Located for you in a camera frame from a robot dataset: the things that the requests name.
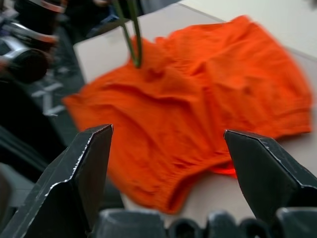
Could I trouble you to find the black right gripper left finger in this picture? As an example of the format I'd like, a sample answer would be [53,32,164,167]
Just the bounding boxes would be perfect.
[4,123,114,238]

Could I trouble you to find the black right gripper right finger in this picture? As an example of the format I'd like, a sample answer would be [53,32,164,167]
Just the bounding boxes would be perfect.
[223,129,317,225]

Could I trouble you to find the orange shorts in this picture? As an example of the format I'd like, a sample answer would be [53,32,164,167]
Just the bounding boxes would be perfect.
[62,14,316,215]

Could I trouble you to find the green wire hanger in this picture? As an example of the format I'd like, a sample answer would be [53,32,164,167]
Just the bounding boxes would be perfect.
[111,0,144,68]

